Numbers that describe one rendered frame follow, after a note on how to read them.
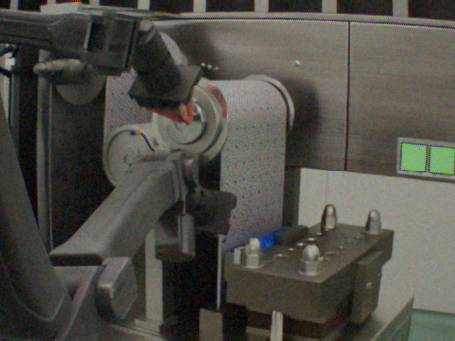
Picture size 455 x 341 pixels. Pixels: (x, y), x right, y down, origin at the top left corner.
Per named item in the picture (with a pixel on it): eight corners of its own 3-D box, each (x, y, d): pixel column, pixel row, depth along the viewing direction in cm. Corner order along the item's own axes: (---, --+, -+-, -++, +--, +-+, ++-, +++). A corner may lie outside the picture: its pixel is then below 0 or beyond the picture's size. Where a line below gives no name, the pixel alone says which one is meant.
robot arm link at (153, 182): (107, 277, 58) (0, 278, 60) (121, 335, 60) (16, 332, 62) (200, 145, 99) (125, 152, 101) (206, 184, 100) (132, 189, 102)
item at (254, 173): (218, 261, 118) (221, 149, 116) (278, 234, 139) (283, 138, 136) (220, 262, 118) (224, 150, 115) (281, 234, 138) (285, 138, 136)
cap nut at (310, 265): (294, 273, 109) (295, 245, 108) (303, 268, 112) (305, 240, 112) (315, 277, 107) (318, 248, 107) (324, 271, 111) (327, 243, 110)
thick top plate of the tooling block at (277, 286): (226, 302, 113) (227, 266, 112) (320, 248, 148) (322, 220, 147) (317, 319, 106) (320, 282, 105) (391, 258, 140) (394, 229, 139)
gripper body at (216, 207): (228, 237, 110) (207, 223, 103) (173, 227, 115) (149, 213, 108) (239, 196, 111) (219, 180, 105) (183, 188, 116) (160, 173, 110)
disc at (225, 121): (151, 162, 122) (152, 74, 120) (153, 162, 122) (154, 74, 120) (227, 169, 115) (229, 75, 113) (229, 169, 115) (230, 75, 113)
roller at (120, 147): (101, 189, 128) (102, 123, 126) (179, 172, 150) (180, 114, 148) (156, 197, 122) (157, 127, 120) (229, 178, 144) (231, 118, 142)
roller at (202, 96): (156, 153, 120) (157, 84, 118) (231, 140, 142) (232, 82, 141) (216, 158, 114) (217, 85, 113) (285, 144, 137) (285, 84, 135)
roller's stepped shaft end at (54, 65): (29, 78, 119) (29, 60, 119) (51, 76, 124) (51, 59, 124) (41, 78, 118) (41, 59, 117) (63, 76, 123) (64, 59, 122)
